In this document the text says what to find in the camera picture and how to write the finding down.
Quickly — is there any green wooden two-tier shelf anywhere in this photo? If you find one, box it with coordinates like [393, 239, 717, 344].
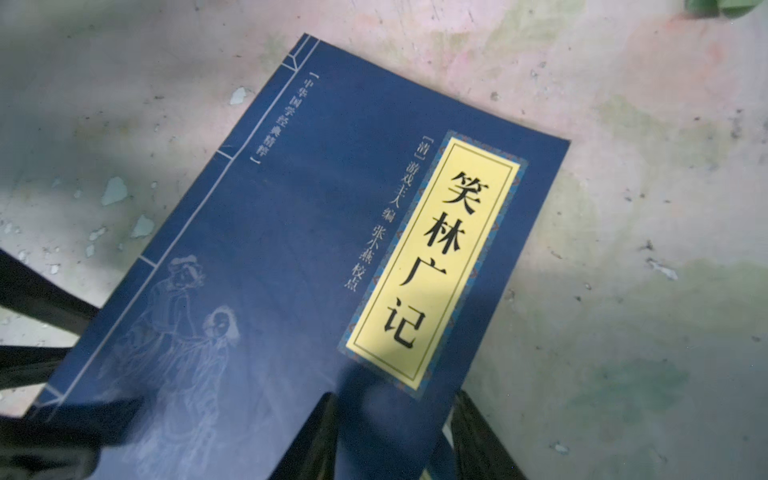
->
[683, 0, 763, 19]

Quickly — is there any blue book centre bottom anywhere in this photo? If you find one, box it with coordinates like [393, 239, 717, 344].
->
[0, 248, 145, 480]

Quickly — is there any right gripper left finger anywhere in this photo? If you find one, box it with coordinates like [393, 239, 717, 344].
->
[269, 392, 339, 480]

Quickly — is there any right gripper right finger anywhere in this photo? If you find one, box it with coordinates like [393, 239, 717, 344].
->
[450, 390, 527, 480]

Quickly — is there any blue book yellow label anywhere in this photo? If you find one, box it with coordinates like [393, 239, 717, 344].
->
[27, 35, 569, 479]

